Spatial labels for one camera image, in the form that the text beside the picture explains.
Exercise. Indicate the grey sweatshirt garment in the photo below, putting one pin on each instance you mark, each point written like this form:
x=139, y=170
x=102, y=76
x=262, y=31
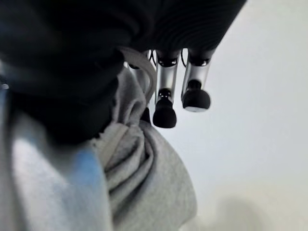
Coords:
x=134, y=168

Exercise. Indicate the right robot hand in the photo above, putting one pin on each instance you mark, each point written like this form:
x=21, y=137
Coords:
x=72, y=48

